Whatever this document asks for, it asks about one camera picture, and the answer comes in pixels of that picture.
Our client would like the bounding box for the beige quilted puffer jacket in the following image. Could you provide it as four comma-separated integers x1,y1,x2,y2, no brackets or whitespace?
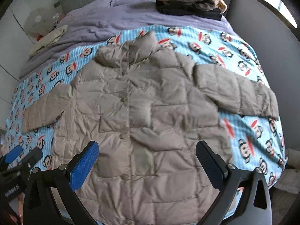
21,31,279,224

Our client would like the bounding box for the cream cloth on bedside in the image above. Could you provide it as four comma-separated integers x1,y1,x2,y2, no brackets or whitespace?
29,25,68,58

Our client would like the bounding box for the white standing fan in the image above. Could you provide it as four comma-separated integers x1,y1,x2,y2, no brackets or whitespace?
24,7,63,36

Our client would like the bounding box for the purple duvet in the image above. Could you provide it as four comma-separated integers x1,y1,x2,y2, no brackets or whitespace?
19,0,235,79

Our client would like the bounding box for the folded black garment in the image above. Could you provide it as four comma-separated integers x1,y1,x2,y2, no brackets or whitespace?
156,0,222,21

